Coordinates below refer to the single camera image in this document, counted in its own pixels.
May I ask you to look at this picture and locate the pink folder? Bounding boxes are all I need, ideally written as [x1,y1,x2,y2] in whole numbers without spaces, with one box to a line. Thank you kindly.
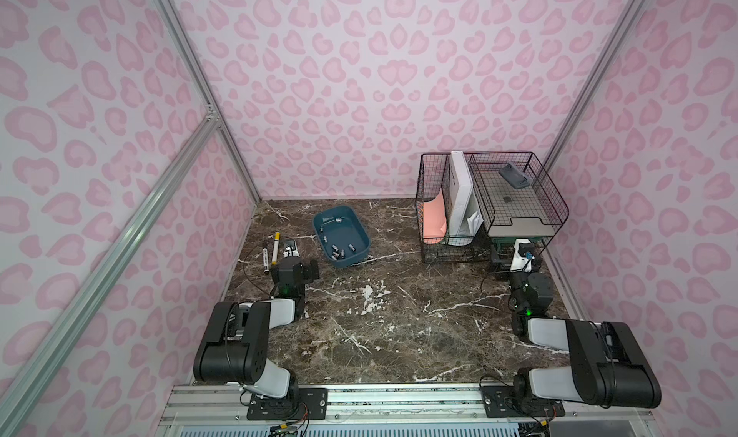
[421,191,448,245]

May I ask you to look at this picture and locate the teal plastic storage box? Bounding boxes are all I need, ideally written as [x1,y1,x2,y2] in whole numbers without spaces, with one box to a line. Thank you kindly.
[312,206,371,268]

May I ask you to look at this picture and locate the black wire desk organizer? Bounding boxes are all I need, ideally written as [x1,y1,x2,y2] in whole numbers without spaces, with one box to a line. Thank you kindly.
[414,151,570,263]

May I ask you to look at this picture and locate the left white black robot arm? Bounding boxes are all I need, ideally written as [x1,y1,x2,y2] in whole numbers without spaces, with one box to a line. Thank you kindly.
[193,240,319,404]

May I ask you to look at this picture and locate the white binder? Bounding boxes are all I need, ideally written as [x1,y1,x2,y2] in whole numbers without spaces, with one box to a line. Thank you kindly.
[447,151,484,247]

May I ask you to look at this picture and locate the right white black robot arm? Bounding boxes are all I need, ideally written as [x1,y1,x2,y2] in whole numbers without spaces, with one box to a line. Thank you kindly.
[509,239,662,409]

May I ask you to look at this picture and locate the beige paper tray sheet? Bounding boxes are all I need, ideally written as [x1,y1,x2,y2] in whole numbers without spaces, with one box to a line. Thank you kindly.
[472,171,563,239]

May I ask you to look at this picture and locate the grey stapler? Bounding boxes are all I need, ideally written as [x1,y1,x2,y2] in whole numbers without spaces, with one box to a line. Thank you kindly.
[499,162,530,190]

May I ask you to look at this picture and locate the yellow marker pen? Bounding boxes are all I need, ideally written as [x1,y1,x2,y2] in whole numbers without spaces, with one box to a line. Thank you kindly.
[271,231,281,266]

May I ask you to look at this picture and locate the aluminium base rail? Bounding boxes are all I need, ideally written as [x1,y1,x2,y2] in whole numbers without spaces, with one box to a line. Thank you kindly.
[155,382,661,436]

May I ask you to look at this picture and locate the green item under tray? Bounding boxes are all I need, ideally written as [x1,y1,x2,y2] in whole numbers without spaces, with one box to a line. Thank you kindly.
[491,237,516,260]

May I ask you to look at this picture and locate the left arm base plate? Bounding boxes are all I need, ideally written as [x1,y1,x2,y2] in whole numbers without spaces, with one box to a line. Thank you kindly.
[246,387,329,422]

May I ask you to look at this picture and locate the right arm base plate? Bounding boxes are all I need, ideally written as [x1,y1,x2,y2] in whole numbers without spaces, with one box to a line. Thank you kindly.
[480,385,566,419]

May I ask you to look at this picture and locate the white marker pen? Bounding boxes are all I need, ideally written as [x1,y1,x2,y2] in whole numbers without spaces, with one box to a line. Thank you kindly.
[261,247,271,275]

